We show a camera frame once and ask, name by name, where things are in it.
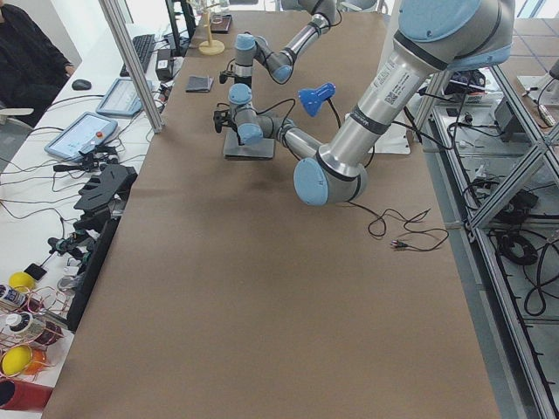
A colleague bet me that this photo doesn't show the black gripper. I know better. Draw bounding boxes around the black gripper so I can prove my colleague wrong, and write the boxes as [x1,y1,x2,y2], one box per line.
[236,131,245,145]
[235,76,252,87]

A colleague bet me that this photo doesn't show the grey laptop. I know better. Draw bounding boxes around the grey laptop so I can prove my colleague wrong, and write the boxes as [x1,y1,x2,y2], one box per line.
[223,128,275,161]

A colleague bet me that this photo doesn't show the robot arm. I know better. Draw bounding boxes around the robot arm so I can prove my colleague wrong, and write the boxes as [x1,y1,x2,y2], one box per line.
[213,1,515,206]
[220,1,337,87]

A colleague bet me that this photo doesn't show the wooden stand with round base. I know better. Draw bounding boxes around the wooden stand with round base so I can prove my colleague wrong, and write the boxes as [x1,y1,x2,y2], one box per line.
[190,0,224,56]

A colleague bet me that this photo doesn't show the folded grey cloth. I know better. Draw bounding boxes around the folded grey cloth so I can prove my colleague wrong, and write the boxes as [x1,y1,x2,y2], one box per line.
[185,75,214,93]

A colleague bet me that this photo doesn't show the blue desk lamp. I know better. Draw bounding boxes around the blue desk lamp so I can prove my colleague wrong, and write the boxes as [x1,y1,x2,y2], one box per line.
[298,82,342,127]

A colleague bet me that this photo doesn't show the black keyboard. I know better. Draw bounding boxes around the black keyboard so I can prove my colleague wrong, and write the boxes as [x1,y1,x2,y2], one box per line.
[132,34,155,72]

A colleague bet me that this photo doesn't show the teach pendant tablet far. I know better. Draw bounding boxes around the teach pendant tablet far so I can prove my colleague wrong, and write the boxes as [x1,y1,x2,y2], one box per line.
[96,77,142,119]

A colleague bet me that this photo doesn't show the teach pendant tablet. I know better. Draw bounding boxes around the teach pendant tablet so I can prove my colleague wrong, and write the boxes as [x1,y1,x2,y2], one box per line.
[96,77,142,119]
[44,112,118,161]

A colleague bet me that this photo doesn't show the teach pendant tablet near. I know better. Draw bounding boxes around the teach pendant tablet near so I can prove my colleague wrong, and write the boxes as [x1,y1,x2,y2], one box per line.
[44,112,118,161]

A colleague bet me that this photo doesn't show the black computer mouse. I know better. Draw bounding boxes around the black computer mouse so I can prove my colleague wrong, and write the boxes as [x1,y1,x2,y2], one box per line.
[72,79,92,91]

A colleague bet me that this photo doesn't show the person in black clothes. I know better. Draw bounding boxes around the person in black clothes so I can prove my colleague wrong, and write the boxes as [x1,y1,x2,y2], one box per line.
[1,2,75,127]

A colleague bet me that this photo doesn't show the yellow ball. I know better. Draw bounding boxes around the yellow ball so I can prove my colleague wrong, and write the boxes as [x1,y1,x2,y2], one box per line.
[8,271,37,292]
[1,345,32,376]

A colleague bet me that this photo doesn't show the red cup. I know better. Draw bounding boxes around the red cup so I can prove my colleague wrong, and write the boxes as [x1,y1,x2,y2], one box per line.
[1,379,53,412]

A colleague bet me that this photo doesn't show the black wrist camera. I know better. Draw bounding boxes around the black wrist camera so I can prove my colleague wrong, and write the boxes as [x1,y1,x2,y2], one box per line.
[212,102,236,134]
[218,69,237,84]

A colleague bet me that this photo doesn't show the aluminium frame post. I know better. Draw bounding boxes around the aluminium frame post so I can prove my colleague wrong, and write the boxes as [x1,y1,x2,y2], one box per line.
[99,0,163,134]

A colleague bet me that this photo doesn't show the black perforated bracket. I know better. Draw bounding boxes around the black perforated bracket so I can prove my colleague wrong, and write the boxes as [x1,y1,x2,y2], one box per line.
[73,164,137,233]

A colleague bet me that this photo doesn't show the black lamp power cable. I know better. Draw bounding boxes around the black lamp power cable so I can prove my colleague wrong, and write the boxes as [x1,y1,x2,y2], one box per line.
[347,201,450,252]

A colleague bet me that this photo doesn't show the aluminium frame rack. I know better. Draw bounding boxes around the aluminium frame rack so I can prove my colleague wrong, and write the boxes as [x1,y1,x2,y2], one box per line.
[417,55,558,418]

